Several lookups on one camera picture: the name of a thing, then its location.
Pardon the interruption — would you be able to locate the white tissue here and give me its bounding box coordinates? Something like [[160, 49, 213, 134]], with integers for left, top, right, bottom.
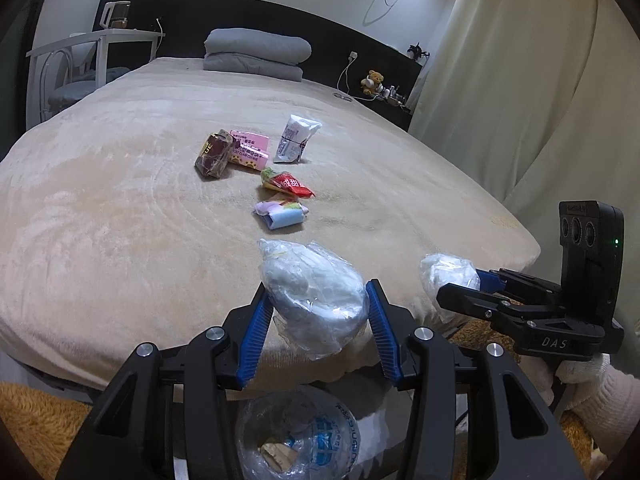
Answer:
[[258, 238, 369, 360], [419, 252, 480, 324]]

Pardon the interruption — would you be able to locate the light blue wrapper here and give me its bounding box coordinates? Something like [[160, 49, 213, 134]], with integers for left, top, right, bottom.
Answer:
[[254, 200, 309, 231]]

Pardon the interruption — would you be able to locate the red snack wrapper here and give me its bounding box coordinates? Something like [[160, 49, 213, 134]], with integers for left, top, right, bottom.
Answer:
[[260, 167, 314, 198]]

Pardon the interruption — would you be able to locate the white paper packet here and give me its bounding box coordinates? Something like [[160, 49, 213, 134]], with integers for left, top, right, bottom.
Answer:
[[273, 114, 322, 164]]

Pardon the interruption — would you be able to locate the pink cookie box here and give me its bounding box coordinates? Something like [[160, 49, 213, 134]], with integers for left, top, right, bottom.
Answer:
[[230, 130, 269, 171]]

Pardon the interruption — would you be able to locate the brown gold snack packet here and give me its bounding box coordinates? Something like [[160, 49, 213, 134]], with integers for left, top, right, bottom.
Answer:
[[194, 129, 236, 179]]

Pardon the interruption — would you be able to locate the trash bin with clear liner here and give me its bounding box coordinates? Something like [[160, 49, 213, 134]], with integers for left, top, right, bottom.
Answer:
[[171, 374, 471, 480]]

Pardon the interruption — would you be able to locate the right hand white glove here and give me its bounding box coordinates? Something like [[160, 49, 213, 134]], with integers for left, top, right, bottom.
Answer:
[[520, 353, 610, 408]]

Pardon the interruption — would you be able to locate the brown fluffy rug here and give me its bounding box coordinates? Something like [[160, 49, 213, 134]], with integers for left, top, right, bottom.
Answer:
[[1, 321, 593, 479]]

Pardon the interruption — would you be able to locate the cream curtain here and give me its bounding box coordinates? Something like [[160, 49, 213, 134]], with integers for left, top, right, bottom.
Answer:
[[410, 0, 639, 373]]

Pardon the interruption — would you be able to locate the beige plush bed blanket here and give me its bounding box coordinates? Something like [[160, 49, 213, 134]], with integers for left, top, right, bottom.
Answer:
[[1, 58, 540, 388]]

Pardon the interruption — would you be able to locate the black headboard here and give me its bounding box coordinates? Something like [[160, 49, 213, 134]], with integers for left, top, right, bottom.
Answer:
[[92, 0, 426, 131]]

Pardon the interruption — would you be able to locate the small teddy bear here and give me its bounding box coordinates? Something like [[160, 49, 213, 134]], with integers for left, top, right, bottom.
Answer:
[[360, 70, 384, 98]]

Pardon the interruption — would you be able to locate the black plant figurine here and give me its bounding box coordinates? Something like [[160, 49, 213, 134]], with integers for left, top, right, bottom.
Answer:
[[407, 42, 431, 63]]

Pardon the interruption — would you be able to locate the folded grey duvet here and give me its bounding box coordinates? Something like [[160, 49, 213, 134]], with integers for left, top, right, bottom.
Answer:
[[203, 28, 312, 82]]

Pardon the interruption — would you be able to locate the white chair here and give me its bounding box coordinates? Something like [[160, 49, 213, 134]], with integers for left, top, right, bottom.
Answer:
[[39, 48, 132, 116]]

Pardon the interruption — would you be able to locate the white desk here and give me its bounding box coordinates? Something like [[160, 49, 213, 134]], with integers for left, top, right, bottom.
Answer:
[[25, 28, 164, 130]]

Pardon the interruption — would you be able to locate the black tracker camera right gripper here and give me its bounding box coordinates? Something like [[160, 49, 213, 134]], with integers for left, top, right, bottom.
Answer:
[[559, 200, 625, 326]]

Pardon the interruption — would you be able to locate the white charger cable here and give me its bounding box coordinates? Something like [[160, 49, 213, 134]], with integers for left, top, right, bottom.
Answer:
[[335, 50, 381, 104]]

